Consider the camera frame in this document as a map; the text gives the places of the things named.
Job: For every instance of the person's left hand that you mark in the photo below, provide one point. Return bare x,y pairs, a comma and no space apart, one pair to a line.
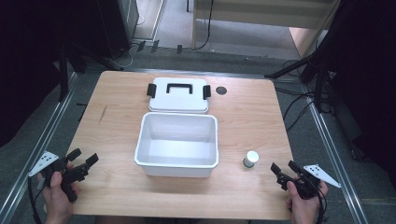
57,196

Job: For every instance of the black metal stand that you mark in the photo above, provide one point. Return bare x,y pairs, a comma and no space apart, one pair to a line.
63,74

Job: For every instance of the white plastic storage box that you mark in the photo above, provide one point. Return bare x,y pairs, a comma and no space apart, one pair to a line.
176,146

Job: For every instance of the black tripod stand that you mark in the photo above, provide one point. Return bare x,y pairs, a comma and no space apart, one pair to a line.
292,67

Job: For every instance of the light wooden desk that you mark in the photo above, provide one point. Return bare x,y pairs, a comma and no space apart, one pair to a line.
261,12

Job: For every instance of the dark cabinet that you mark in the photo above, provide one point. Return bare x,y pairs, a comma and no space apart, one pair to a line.
118,25

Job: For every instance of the dark curtain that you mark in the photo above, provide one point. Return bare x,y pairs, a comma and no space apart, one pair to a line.
367,77

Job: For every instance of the black round table grommet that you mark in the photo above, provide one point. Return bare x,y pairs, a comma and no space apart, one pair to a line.
221,90

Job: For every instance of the person's right hand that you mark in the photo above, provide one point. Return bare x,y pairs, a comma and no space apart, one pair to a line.
303,203

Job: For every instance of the small white bottle green label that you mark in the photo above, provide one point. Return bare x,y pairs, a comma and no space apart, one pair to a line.
251,158

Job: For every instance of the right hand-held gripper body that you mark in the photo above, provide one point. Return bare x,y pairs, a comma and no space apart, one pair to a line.
306,183

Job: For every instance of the metal floor rail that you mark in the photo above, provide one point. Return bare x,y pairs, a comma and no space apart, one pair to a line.
333,155
34,155

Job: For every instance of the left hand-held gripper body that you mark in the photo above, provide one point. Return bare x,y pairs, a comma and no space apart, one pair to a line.
71,176

